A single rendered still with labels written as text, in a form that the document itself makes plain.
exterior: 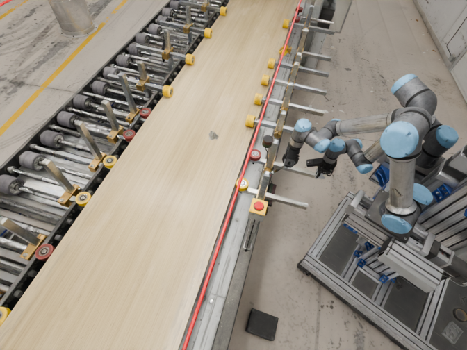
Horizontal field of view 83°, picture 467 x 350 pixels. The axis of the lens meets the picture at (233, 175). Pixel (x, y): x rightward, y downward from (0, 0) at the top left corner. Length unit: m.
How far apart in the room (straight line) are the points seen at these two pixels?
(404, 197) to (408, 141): 0.29
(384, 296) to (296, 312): 0.66
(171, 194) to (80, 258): 0.55
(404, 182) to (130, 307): 1.28
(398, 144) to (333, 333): 1.66
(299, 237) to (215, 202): 1.18
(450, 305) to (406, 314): 0.36
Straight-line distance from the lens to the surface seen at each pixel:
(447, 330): 2.58
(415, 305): 2.50
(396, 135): 1.09
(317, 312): 2.39
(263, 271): 2.34
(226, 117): 1.96
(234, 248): 1.71
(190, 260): 1.40
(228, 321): 1.55
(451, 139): 1.83
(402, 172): 1.20
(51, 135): 2.19
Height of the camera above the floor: 2.24
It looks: 55 degrees down
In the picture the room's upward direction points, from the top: 6 degrees clockwise
